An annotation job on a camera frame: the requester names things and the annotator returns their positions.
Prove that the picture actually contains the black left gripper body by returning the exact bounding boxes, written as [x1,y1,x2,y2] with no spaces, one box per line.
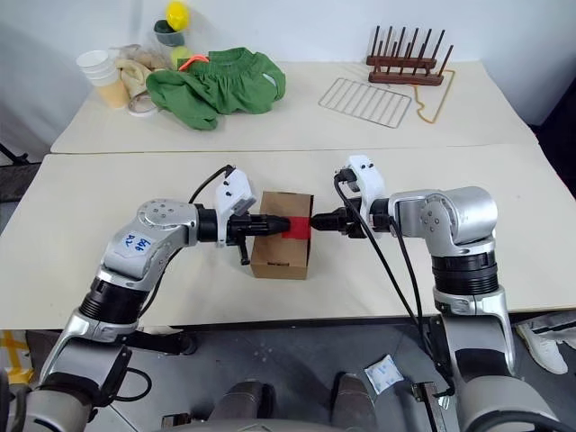
[226,211,262,268]

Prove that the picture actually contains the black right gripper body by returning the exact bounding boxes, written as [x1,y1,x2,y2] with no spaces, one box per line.
[334,204,370,239]

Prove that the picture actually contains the red tape strip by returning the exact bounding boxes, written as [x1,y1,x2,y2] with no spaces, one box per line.
[282,215,313,240]

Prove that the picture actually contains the brown cardboard box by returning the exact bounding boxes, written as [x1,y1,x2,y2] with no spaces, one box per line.
[249,190,317,282]

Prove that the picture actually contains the white tape roll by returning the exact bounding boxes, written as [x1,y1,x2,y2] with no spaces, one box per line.
[126,95,159,120]

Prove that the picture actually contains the green cloth shorts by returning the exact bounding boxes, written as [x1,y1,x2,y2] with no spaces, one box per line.
[145,46,287,132]

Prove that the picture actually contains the white desiccant packet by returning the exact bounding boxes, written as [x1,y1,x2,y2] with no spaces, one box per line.
[363,354,404,398]

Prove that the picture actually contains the brown wooden dish rack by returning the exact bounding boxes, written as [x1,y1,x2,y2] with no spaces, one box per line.
[364,25,456,87]

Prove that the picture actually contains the grey right robot leg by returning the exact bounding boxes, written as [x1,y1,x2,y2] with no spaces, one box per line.
[329,373,380,432]

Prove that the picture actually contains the yellow-green tennis ball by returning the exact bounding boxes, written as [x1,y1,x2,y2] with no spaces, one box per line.
[170,45,193,69]

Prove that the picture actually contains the beige cloth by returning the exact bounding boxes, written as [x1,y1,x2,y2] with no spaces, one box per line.
[113,43,168,98]

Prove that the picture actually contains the grey metal bar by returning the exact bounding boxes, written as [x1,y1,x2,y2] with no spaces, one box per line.
[409,381,452,432]

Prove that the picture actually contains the white paper cup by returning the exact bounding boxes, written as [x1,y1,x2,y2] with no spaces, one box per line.
[83,66,117,85]
[76,49,112,76]

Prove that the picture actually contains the white sneaker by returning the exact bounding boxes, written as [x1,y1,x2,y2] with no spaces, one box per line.
[514,313,570,375]

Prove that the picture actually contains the black stand leg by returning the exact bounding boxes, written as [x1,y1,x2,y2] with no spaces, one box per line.
[0,140,29,167]

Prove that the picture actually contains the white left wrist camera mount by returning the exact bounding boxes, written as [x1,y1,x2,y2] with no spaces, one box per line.
[214,167,258,249]

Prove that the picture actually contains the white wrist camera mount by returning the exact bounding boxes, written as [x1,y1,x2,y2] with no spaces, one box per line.
[343,154,389,227]
[214,167,258,249]

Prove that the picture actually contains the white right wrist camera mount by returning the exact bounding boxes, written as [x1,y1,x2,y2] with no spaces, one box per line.
[343,154,389,227]

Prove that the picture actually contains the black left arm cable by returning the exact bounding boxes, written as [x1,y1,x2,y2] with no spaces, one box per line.
[187,165,236,204]
[89,365,153,411]

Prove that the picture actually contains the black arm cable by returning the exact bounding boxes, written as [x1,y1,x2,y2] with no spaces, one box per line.
[187,165,236,204]
[332,167,455,398]
[89,365,153,411]
[389,218,426,335]

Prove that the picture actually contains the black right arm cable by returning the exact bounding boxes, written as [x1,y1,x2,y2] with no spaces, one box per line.
[389,218,426,335]
[332,167,455,398]

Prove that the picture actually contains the metal wire cooling rack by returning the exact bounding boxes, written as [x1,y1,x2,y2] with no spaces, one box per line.
[318,76,413,131]

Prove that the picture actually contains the gold wire hanger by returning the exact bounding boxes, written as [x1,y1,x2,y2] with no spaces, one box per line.
[410,68,457,124]

